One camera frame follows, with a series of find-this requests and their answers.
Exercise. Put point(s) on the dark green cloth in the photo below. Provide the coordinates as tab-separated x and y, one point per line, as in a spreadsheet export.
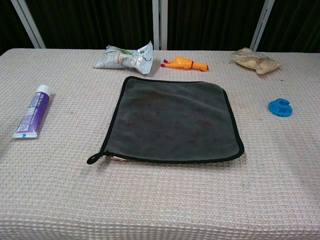
175	120

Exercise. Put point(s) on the yellow rubber chicken toy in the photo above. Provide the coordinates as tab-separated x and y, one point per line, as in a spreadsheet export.
185	62

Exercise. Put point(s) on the crumpled silver snack bag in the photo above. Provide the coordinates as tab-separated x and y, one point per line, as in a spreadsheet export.
120	60

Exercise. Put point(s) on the beige waffle tablecloth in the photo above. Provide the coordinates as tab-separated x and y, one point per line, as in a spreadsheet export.
160	200

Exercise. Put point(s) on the black curtain panel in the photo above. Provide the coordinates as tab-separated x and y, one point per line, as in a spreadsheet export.
212	22
95	22
7	25
297	25

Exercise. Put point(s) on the clear bag of beige snacks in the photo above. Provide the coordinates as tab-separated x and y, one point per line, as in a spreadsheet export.
255	61

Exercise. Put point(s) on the blue round plastic flange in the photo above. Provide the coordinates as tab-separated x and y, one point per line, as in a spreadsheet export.
275	106

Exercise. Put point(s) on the purple white toothpaste tube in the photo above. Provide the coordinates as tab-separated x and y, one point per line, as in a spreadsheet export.
31	112

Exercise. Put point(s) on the white metal frame post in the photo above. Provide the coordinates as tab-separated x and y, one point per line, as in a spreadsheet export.
27	22
164	25
156	25
262	25

